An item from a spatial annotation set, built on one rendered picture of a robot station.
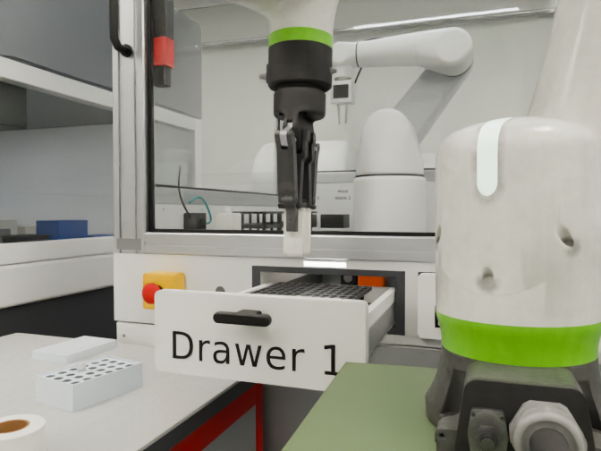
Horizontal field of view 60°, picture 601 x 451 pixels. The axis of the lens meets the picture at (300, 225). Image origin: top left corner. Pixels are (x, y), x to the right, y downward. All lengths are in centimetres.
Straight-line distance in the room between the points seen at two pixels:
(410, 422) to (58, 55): 136
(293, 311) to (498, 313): 30
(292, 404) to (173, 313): 40
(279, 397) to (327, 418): 58
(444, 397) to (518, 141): 21
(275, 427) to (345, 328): 48
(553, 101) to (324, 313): 34
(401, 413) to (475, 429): 11
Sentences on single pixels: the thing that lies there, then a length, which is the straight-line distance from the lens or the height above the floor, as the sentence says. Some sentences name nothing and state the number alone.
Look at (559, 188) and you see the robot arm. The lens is 42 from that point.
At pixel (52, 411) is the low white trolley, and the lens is 83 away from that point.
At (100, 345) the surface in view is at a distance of 110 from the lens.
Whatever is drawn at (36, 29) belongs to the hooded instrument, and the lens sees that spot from 156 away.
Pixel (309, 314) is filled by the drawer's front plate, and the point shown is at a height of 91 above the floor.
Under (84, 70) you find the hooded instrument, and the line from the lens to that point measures 166.
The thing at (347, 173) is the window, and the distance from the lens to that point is 96.
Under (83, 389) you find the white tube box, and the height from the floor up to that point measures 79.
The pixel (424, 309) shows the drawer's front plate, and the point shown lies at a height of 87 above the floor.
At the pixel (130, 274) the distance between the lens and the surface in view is 116.
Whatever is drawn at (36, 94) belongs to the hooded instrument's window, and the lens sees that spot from 155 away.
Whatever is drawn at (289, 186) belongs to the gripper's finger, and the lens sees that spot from 70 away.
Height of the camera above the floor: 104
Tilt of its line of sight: 2 degrees down
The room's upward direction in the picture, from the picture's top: straight up
